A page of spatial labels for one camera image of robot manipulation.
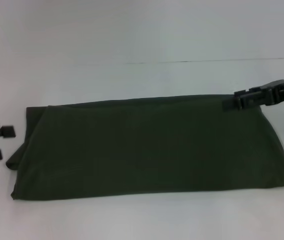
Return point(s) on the dark green shirt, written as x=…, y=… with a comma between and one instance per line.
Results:
x=144, y=147

